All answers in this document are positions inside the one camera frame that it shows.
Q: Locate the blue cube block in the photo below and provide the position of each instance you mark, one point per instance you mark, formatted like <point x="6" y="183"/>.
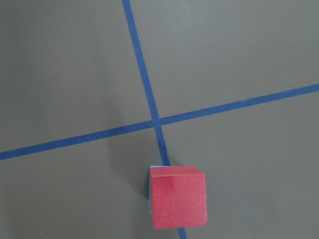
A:
<point x="149" y="186"/>

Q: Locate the red cube block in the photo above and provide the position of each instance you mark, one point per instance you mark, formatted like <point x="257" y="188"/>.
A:
<point x="178" y="197"/>

